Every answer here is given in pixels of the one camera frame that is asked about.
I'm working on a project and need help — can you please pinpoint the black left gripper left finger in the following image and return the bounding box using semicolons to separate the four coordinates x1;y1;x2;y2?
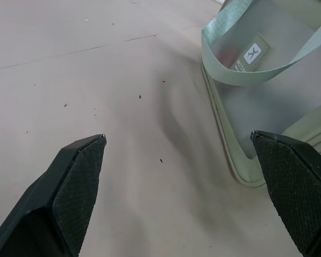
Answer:
0;133;107;257

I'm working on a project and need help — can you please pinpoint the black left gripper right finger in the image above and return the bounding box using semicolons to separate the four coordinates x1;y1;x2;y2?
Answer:
250;130;321;257

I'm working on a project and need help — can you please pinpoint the pale green tote bag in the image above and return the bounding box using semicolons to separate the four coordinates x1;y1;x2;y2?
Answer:
201;0;321;187

